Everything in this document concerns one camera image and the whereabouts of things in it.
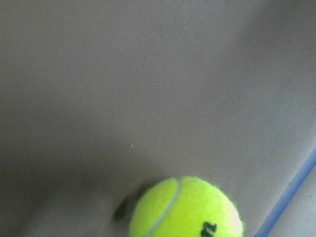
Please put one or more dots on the yellow tennis ball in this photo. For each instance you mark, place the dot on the yellow tennis ball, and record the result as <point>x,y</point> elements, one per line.
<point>185,207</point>

